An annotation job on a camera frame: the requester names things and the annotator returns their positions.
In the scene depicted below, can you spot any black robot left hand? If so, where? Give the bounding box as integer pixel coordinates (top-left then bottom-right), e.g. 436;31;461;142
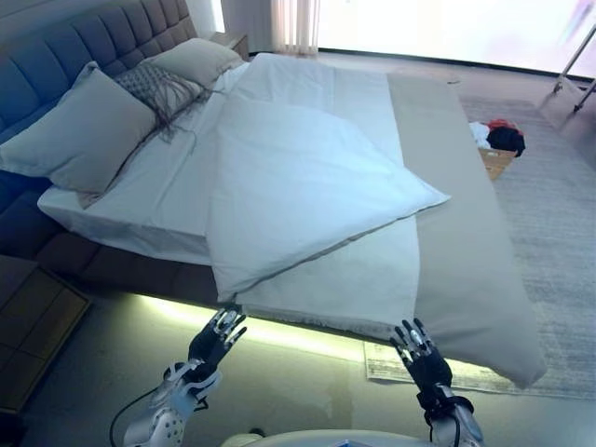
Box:
188;305;249;374

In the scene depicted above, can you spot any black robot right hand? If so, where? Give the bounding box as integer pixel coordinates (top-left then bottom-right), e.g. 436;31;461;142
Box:
389;318;454;395

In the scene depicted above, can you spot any beige knit blanket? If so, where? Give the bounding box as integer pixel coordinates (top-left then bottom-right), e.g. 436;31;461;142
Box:
386;73;549;391

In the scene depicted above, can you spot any white duvet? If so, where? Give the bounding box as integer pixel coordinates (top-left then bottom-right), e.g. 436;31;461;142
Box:
207;52;454;330

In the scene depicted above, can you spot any white bed sheet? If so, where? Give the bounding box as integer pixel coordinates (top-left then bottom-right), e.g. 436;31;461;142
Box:
36;60;252;263

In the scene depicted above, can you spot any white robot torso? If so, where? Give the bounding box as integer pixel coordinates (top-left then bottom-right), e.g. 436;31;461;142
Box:
218;428;435;447

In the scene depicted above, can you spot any wooden nightstand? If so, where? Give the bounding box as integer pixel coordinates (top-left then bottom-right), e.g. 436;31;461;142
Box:
0;255;92;413
207;31;251;62

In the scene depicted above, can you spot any grey striped rug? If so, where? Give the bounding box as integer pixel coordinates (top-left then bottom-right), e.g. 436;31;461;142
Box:
362;92;596;402

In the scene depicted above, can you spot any white garment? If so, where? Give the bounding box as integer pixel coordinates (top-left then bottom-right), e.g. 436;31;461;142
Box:
468;121;493;152

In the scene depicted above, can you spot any large beige pillow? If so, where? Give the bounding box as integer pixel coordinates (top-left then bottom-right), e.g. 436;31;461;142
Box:
0;61;160;197

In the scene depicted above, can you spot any fringed knit cushion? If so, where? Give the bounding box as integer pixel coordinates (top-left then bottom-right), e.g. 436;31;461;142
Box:
114;61;221;146

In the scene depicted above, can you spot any tufted upholstered headboard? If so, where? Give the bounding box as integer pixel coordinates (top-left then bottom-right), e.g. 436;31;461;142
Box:
0;0;193;146

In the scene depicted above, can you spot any sheer pink curtain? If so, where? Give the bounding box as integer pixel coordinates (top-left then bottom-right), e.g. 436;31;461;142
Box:
221;0;320;55

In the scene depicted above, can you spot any metal tripod stand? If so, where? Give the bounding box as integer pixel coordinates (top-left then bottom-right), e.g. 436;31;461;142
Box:
539;25;596;115

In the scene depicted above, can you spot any brown upholstered bed frame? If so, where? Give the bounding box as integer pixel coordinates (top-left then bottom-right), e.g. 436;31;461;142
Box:
0;170;221;305

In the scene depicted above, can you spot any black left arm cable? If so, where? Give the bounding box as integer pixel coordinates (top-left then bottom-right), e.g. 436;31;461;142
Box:
109;386;165;447

